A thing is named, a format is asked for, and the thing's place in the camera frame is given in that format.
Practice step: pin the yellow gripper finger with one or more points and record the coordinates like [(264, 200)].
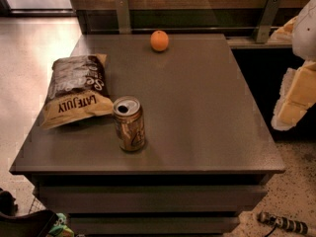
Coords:
[(297, 94), (284, 33)]

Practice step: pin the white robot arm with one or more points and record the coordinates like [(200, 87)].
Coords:
[(304, 33)]

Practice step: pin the orange soda can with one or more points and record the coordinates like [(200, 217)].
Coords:
[(129, 123)]

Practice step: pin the brown Late July chip bag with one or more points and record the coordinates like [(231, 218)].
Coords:
[(77, 90)]

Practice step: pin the green snack bag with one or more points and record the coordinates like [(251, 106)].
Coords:
[(60, 228)]

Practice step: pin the orange fruit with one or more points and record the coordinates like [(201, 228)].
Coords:
[(159, 41)]

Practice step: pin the black striped tool on floor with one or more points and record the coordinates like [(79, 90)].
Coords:
[(298, 227)]

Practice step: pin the dark chair corner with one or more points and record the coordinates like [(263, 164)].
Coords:
[(36, 224)]

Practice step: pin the right metal wall bracket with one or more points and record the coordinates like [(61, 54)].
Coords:
[(261, 32)]

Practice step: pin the metal wall bracket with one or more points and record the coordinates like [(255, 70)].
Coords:
[(124, 25), (261, 32)]

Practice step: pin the left metal wall bracket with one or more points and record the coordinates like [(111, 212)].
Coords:
[(124, 25)]

